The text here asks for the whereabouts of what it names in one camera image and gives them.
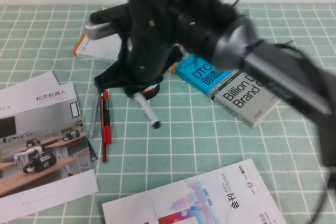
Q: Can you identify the grey transparent pen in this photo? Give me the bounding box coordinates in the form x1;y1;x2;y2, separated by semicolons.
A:
88;92;102;139

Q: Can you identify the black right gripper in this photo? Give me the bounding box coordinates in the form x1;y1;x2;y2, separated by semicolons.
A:
94;0;185;95

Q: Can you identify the white book with orange edges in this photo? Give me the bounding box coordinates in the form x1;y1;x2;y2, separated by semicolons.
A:
73;6;184;76

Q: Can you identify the black mesh pen holder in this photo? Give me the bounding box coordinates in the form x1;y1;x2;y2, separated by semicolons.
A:
124;81;161;101

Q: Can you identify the black marker with red cap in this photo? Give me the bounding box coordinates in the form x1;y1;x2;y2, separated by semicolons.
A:
101;90;113;145

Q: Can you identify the brochure with classroom robot photo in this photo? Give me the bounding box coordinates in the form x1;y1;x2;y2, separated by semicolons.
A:
0;82;99;221

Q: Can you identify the white show catalogue magazine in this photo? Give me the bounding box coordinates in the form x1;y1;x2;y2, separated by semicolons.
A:
101;158;288;224

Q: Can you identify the white marker with black cap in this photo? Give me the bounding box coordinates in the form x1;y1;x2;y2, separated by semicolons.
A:
133;92;162;130

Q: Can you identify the green checked tablecloth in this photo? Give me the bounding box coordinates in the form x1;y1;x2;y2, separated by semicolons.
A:
0;4;336;224

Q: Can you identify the blue and grey book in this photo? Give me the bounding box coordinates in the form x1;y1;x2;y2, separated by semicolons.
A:
175;53;280;129

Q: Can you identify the plain white brochure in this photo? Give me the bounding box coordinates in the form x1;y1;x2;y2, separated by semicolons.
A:
0;70;59;97

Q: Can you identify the red pencil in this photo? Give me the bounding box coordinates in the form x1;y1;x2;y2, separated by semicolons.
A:
99;91;108;164

